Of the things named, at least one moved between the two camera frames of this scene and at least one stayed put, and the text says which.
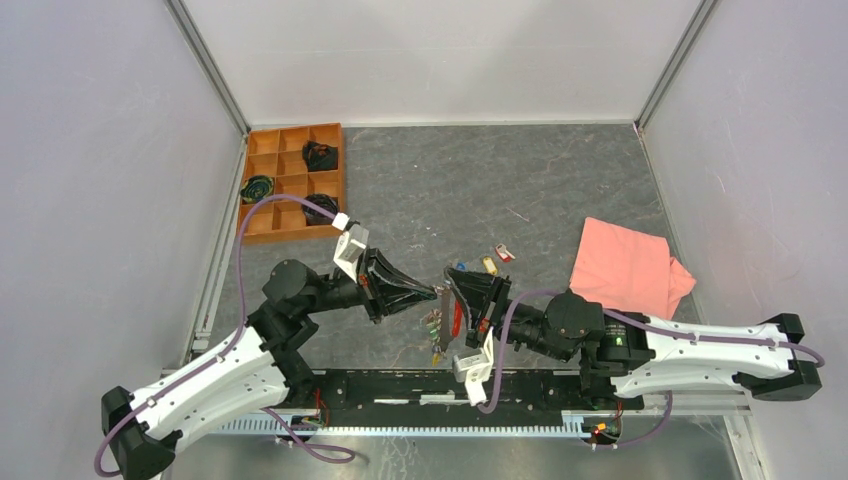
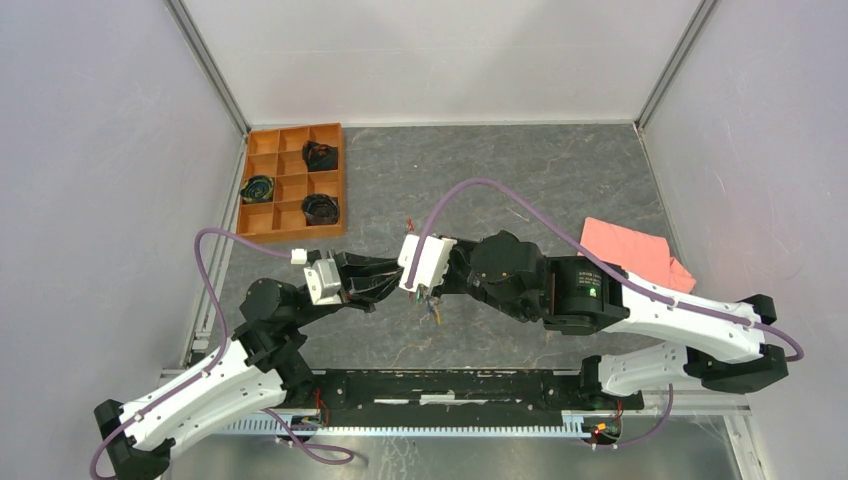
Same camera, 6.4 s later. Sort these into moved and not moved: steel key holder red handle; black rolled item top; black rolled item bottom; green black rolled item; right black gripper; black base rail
Moved: steel key holder red handle; right black gripper
Not moved: green black rolled item; black base rail; black rolled item top; black rolled item bottom
